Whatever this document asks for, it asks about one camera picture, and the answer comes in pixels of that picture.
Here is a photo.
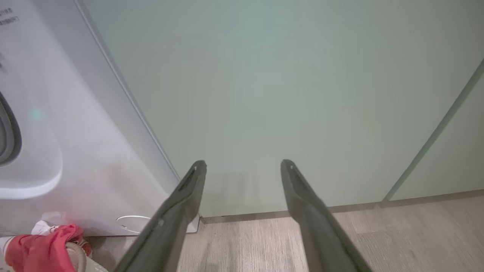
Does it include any cream perforated laundry basket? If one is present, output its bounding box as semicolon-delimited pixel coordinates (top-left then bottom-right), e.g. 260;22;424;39
64;242;110;272

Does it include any dark cabinet plinth strip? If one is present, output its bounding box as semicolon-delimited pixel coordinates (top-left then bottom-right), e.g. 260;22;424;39
200;189;484;224

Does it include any round white filter cover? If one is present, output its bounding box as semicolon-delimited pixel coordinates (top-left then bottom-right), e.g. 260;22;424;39
116;215;152;233

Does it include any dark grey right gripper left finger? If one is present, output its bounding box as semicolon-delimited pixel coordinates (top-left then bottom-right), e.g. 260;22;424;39
113;160;208;272

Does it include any red and white garment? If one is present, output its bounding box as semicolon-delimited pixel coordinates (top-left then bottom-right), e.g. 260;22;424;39
0;220;93;272

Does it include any large pale green cabinet panel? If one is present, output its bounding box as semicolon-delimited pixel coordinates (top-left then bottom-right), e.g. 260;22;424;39
79;0;484;223

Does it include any narrow pale green cabinet panel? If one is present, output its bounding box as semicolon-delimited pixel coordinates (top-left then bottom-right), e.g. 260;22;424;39
389;74;484;201

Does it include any white washing machine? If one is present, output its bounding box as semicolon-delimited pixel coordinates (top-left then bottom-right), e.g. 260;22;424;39
0;0;200;237

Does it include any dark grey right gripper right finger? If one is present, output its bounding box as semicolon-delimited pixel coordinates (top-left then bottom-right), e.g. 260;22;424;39
280;159;373;272

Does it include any grey rubber door gasket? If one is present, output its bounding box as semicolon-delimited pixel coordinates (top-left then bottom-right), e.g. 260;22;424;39
0;91;22;167

